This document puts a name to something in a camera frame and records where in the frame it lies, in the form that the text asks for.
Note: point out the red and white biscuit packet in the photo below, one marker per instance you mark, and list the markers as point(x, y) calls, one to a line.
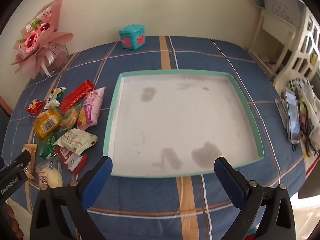
point(72, 161)

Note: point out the pink chair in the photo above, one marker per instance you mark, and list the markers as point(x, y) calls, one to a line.
point(6, 106)

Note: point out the grey fabric bag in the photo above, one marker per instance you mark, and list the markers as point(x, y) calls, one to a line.
point(282, 1)

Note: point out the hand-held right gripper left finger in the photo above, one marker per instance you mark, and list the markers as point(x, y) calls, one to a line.
point(100, 180)

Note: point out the long red snack packet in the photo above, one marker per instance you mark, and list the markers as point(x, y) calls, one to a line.
point(76, 96)

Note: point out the white tray with teal rim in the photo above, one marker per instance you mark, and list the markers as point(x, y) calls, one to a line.
point(180, 120)

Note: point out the teal toy chest box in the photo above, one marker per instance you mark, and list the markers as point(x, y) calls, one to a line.
point(132, 37)

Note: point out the pink cake roll packet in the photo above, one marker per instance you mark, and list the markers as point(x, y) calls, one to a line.
point(90, 110)

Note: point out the person's left hand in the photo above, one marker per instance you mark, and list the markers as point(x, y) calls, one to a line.
point(10, 220)

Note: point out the beige bread packet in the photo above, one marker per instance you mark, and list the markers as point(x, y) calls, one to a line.
point(32, 160)

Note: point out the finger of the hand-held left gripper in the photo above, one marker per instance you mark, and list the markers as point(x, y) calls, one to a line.
point(22, 158)

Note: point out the cream white snack packet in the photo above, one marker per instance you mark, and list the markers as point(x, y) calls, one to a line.
point(75, 140)

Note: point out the white and green snack packet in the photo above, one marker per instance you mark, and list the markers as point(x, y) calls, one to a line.
point(55, 97)

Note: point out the dark green snack packet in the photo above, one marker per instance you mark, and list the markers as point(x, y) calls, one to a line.
point(47, 146)

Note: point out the pink flower bouquet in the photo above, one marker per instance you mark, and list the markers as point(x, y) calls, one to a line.
point(37, 35)

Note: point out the white shelf unit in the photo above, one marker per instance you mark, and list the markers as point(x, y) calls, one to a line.
point(303, 52)

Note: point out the white plastic bag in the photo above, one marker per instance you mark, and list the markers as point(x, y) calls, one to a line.
point(312, 105)

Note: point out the smartphone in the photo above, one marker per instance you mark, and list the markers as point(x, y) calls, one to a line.
point(292, 116)

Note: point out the clear green-edged cookie packet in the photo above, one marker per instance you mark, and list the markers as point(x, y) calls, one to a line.
point(71, 116)

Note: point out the clear glass vase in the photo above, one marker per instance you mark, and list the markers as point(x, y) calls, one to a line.
point(57, 58)

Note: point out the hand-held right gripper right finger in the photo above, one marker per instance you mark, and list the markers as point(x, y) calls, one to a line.
point(228, 182)

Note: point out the yellow cake packet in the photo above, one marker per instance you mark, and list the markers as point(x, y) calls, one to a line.
point(47, 125)

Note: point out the small red snack packet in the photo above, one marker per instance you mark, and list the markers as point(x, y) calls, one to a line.
point(35, 106)

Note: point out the blue plaid tablecloth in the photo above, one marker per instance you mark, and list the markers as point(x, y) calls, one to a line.
point(155, 200)

